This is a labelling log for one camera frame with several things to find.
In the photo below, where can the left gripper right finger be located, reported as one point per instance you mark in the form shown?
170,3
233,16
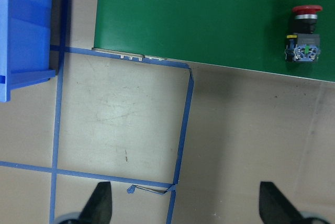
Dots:
274,207

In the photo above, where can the red push button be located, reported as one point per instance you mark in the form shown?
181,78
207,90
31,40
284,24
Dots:
302,44

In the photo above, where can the green conveyor belt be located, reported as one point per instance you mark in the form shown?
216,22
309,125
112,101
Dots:
245,34

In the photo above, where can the left blue plastic bin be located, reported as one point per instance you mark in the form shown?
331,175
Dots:
25,44

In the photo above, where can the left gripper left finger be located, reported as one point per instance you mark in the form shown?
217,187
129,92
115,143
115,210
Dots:
99,207

